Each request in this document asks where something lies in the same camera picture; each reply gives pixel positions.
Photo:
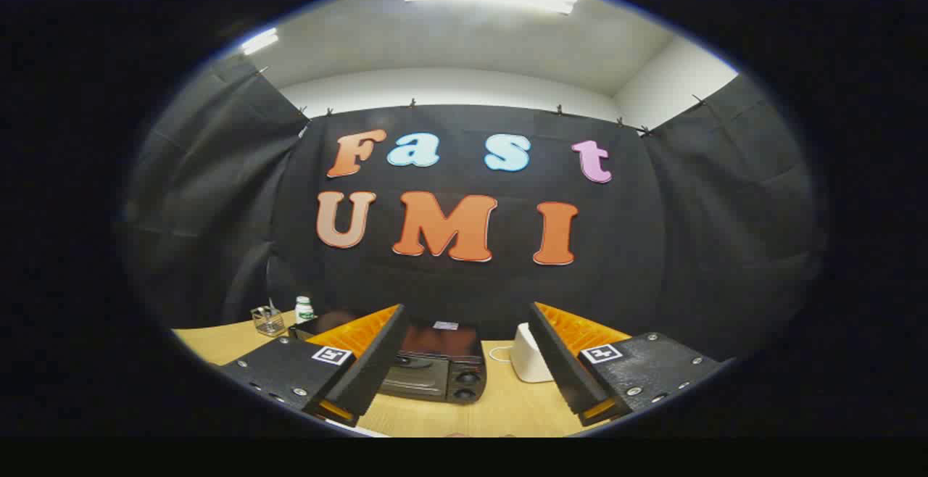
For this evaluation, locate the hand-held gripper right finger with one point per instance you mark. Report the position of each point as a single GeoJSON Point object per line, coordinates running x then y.
{"type": "Point", "coordinates": [565, 368]}

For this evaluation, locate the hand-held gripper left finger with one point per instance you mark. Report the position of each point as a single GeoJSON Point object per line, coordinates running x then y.
{"type": "Point", "coordinates": [370, 375]}

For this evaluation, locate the black toaster oven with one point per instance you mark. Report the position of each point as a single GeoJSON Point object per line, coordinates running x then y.
{"type": "Point", "coordinates": [435, 383]}

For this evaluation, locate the white toaster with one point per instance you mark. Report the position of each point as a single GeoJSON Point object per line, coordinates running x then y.
{"type": "Point", "coordinates": [528, 361]}

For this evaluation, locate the white bottle green label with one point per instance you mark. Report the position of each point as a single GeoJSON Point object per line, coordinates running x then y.
{"type": "Point", "coordinates": [304, 312]}

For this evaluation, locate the black backdrop cloth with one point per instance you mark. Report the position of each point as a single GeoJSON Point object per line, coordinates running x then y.
{"type": "Point", "coordinates": [449, 288]}

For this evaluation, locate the small ceiling light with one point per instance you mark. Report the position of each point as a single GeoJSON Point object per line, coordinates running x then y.
{"type": "Point", "coordinates": [259, 41]}

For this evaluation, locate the long ceiling light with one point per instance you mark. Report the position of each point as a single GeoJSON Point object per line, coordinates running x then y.
{"type": "Point", "coordinates": [493, 1]}

